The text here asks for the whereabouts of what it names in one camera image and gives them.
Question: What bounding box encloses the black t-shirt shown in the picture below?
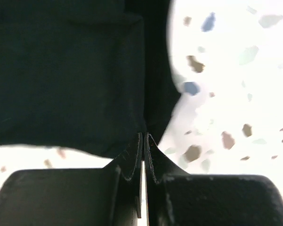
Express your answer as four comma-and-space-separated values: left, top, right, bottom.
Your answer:
0, 0, 180, 158

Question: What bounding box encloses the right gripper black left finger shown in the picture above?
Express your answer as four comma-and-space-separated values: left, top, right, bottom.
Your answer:
0, 133, 143, 226

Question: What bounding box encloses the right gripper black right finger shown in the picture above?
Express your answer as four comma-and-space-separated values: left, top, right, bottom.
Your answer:
144, 133, 283, 226

